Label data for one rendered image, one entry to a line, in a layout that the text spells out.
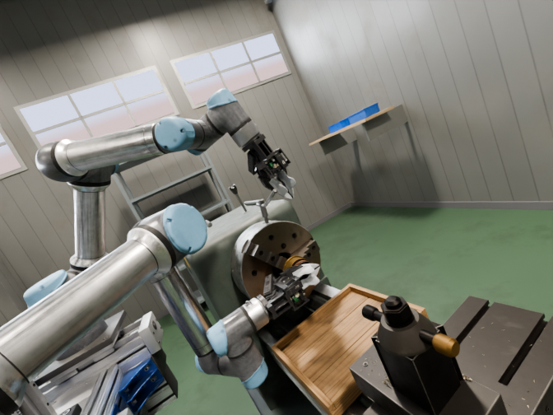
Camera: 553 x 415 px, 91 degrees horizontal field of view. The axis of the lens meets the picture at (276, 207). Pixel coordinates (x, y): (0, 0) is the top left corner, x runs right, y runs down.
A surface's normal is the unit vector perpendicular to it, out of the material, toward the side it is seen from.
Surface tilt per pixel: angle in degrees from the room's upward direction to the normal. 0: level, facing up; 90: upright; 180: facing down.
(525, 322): 0
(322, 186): 90
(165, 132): 90
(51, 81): 90
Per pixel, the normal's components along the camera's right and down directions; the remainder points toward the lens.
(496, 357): -0.42, -0.89
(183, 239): 0.83, -0.32
